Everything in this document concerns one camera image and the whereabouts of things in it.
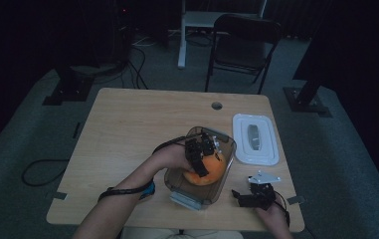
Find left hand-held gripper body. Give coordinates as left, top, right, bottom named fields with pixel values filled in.
left=184, top=131, right=224, bottom=167

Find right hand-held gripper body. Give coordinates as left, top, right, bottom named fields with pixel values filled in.
left=247, top=170, right=282, bottom=211

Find orange plush toy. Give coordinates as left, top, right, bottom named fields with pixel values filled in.
left=182, top=152, right=228, bottom=187

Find transparent grey storage box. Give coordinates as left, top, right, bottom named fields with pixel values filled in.
left=163, top=125, right=238, bottom=212

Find white storage box lid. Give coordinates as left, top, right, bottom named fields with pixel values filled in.
left=232, top=113, right=281, bottom=167

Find person's right hand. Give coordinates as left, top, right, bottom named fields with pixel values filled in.
left=256, top=195, right=292, bottom=237

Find person's left hand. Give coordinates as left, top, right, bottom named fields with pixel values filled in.
left=152, top=143, right=195, bottom=174

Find blue wristband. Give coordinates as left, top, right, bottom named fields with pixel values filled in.
left=139, top=180, right=157, bottom=201

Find black stand base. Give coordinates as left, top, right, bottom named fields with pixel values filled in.
left=283, top=66, right=333, bottom=118
left=42, top=64, right=95, bottom=108

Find black folding chair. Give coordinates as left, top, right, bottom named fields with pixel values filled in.
left=204, top=13, right=283, bottom=96

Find dark computer tower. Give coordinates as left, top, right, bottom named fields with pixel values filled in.
left=111, top=0, right=135, bottom=66

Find right hand-held gripper cable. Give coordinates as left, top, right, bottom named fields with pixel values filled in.
left=274, top=190, right=291, bottom=228

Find hand-held gripper cable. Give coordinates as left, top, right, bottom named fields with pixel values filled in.
left=96, top=134, right=189, bottom=203
left=274, top=190, right=291, bottom=228

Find left hand-held gripper cable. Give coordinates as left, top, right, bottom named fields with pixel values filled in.
left=96, top=134, right=189, bottom=203

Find black floor cables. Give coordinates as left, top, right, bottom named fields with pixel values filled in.
left=120, top=43, right=150, bottom=91

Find white desk frame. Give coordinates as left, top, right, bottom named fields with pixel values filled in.
left=176, top=0, right=268, bottom=70

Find black floor cable loop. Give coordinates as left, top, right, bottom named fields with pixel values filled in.
left=21, top=158, right=71, bottom=187

